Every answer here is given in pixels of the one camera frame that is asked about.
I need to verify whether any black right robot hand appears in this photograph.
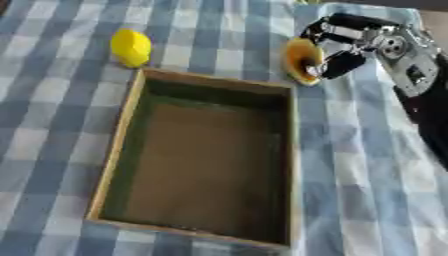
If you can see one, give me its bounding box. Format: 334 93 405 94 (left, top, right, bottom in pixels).
297 12 405 80

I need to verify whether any tan open cardboard box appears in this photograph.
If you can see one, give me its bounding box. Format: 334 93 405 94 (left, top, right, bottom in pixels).
84 67 303 252

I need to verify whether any orange toy fruit slice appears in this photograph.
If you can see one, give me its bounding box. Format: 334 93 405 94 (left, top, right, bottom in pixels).
281 37 326 86

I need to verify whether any yellow toy lemon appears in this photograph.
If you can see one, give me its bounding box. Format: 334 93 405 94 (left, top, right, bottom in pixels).
108 28 154 69

